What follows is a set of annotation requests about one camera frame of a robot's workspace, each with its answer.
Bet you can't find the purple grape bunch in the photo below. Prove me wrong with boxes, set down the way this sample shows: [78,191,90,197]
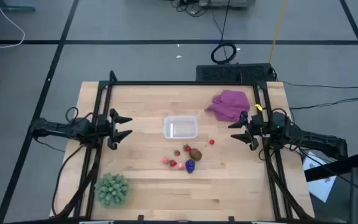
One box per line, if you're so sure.
[185,159,196,174]

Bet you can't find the black bar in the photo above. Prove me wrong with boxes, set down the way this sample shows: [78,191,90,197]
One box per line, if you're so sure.
[305,152,358,183]

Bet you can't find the green spiky plant ball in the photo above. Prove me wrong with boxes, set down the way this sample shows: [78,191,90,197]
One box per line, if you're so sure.
[94,172,131,208]

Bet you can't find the coiled black cable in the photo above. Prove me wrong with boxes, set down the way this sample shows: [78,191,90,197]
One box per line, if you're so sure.
[210,42,237,65]

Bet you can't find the yellow cable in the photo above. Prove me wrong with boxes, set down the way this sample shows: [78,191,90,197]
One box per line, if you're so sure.
[268,0,289,65]

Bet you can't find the tangled black cables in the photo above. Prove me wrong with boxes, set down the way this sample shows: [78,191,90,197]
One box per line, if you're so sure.
[171,0,208,18]

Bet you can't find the white paper sheet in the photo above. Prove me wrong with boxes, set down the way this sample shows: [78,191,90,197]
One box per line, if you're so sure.
[302,151,337,203]

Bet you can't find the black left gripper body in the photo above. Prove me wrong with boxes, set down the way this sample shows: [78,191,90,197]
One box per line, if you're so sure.
[96,108,119,151]

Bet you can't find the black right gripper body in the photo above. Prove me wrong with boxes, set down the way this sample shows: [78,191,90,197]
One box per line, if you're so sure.
[240,110,265,152]

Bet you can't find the clear plastic tupperware container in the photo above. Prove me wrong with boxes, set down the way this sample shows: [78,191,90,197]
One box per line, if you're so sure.
[162,115,199,140]

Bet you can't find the purple cloth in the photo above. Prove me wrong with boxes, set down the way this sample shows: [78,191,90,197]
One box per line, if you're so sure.
[204,89,250,123]

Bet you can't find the black metal table frame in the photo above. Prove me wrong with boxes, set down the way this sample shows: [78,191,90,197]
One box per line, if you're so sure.
[50,70,315,224]

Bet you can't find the black floor cable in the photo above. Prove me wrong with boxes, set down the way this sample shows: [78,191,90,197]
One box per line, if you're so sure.
[280,80,358,90]
[290,96,358,110]

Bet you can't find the white cable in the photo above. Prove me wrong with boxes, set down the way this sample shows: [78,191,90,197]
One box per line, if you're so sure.
[0,0,26,49]

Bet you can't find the gray device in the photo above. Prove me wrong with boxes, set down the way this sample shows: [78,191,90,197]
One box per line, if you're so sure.
[199,0,256,9]

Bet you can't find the black hanging cable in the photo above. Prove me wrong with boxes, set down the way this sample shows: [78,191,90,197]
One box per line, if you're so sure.
[221,0,231,44]

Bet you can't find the brown kiwi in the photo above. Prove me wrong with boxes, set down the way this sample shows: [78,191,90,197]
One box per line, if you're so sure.
[189,147,203,162]

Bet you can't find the black perforated computer case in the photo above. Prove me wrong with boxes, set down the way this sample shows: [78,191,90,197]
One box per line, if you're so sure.
[195,63,276,83]

